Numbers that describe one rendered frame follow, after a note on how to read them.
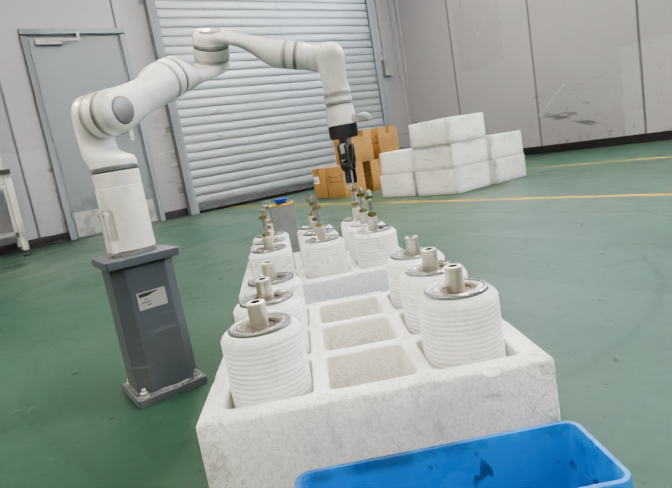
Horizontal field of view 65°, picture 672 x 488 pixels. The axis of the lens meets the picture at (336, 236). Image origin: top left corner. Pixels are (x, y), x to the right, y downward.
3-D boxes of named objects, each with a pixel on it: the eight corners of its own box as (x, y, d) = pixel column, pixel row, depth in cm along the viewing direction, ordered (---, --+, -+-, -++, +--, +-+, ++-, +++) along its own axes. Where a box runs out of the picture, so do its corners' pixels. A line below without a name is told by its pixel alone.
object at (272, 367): (245, 498, 60) (212, 348, 57) (252, 451, 69) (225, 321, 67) (328, 481, 60) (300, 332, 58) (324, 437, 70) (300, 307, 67)
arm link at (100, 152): (60, 96, 103) (81, 183, 106) (93, 86, 99) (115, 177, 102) (98, 97, 112) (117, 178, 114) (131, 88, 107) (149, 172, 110)
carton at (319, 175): (339, 193, 561) (334, 165, 557) (352, 192, 542) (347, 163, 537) (315, 198, 546) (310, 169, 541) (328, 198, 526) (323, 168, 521)
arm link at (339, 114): (368, 119, 132) (364, 94, 131) (325, 127, 134) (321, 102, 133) (372, 120, 140) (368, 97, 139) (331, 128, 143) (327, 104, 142)
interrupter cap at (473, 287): (433, 306, 59) (432, 301, 59) (418, 290, 67) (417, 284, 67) (498, 294, 60) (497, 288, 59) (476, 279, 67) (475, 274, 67)
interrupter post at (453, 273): (449, 296, 62) (445, 269, 61) (443, 291, 64) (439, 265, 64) (469, 293, 62) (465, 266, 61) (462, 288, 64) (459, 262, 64)
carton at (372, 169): (393, 186, 527) (388, 156, 522) (374, 191, 514) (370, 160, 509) (374, 188, 551) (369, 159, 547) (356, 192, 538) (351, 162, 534)
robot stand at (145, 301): (140, 410, 105) (105, 264, 100) (122, 390, 117) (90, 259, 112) (209, 382, 113) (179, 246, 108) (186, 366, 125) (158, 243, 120)
